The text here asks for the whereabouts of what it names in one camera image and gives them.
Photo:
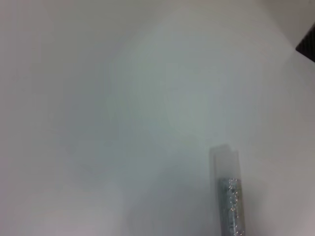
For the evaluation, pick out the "grey silver marker pen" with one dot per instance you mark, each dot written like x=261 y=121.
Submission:
x=231 y=201

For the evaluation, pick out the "black mesh pen holder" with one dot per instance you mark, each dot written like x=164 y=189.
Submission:
x=308 y=46

